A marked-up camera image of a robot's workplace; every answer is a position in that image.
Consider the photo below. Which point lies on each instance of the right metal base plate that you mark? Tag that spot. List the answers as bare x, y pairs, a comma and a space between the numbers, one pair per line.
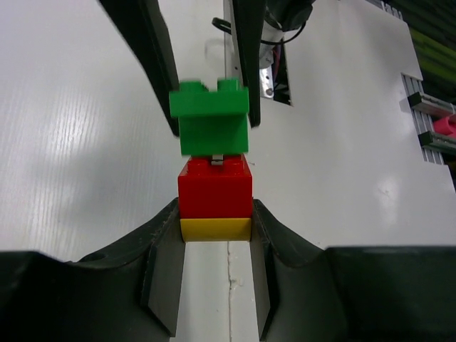
266, 81

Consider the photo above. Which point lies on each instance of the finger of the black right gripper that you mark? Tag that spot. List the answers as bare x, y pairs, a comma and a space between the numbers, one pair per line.
142, 26

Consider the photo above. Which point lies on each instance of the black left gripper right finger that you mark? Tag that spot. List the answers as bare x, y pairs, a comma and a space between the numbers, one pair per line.
358, 293

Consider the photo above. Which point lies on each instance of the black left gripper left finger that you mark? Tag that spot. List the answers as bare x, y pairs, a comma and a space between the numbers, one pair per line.
127, 291

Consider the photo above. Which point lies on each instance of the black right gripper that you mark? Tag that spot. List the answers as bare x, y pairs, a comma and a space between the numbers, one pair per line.
247, 26

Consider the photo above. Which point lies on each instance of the red green yellow lego stack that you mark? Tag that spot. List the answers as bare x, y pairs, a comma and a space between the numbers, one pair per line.
215, 187

